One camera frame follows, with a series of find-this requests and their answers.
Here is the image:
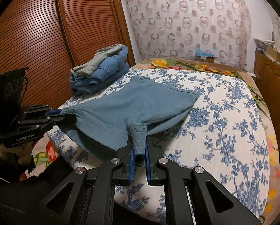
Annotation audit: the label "person's black clothing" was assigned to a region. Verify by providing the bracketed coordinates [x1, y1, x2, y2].
[0, 131, 91, 225]

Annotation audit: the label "beige tied side curtain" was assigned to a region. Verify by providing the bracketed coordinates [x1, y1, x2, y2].
[270, 12, 280, 52]

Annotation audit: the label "wooden cabinet counter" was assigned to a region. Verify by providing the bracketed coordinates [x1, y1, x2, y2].
[254, 50, 280, 132]

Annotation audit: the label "grey folded pants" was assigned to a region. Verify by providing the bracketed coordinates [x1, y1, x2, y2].
[71, 44, 123, 75]

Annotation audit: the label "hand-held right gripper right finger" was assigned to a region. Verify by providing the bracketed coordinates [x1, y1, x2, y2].
[145, 138, 263, 225]

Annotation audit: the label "circle-patterned sheer curtain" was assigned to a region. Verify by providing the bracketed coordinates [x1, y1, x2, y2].
[126, 0, 252, 62]

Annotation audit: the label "wooden louvered wardrobe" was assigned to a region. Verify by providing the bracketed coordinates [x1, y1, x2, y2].
[0, 0, 136, 122]

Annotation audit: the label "flower-print blanket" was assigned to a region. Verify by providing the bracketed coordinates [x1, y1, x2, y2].
[20, 58, 280, 223]

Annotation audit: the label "person's left hand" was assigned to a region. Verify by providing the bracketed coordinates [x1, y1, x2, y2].
[0, 142, 35, 167]

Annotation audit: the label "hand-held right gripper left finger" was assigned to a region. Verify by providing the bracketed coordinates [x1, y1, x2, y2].
[38, 138, 134, 225]

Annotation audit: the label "teal pants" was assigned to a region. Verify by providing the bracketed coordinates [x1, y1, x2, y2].
[58, 75, 201, 163]

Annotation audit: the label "blue floral bedsheet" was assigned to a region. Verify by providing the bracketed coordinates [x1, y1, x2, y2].
[47, 68, 270, 225]

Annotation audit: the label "blue folded jeans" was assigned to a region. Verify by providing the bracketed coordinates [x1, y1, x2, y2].
[69, 46, 131, 96]

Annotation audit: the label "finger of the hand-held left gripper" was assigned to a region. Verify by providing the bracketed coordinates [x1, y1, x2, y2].
[19, 115, 76, 133]
[20, 104, 60, 120]

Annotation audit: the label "open brown cardboard box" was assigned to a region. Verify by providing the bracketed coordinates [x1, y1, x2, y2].
[267, 46, 280, 61]

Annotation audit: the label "blue plastic bag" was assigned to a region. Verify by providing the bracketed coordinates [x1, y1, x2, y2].
[195, 49, 212, 57]

